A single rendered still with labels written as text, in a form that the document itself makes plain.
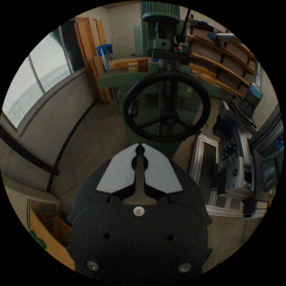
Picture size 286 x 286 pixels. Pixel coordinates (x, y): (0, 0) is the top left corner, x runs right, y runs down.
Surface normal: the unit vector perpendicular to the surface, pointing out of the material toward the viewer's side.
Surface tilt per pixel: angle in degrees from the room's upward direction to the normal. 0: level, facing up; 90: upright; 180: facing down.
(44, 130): 90
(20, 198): 90
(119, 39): 90
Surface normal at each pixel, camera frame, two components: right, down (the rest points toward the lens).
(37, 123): 0.98, 0.14
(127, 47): -0.19, 0.84
